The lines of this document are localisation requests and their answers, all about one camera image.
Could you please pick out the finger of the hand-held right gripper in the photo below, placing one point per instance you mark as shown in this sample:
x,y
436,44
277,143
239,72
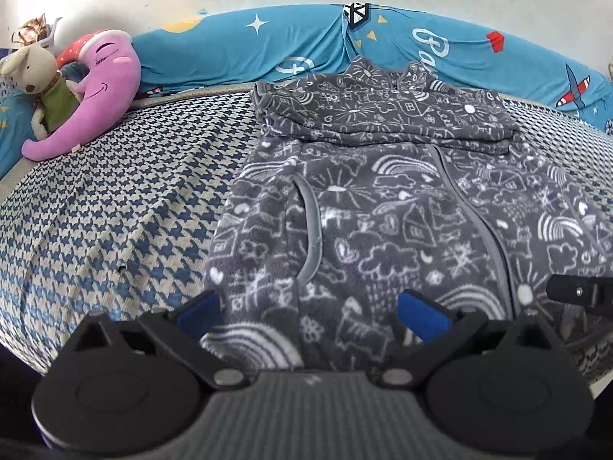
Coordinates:
x,y
574,291

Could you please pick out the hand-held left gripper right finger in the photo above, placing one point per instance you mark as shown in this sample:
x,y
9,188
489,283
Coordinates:
x,y
421,317

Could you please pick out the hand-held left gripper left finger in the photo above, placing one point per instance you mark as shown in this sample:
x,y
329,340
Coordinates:
x,y
201,311

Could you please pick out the grey patterned fleece jacket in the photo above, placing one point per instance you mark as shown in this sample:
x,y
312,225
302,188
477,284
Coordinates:
x,y
392,211

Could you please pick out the blue houndstooth bed mat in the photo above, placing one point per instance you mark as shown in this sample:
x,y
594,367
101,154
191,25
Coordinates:
x,y
134,201

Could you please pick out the purple moon plush pillow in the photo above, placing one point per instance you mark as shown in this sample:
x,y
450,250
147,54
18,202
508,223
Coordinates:
x,y
105,91

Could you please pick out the blue printed long pillow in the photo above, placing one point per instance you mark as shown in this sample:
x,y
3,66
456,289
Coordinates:
x,y
215,52

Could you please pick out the beige plush mouse toy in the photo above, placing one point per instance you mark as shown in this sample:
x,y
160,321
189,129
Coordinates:
x,y
31,69

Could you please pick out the white plastic basket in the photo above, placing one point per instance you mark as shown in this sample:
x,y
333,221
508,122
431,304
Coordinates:
x,y
50,38

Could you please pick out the gold ribbon decoration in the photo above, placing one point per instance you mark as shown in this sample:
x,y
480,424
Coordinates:
x,y
31,31

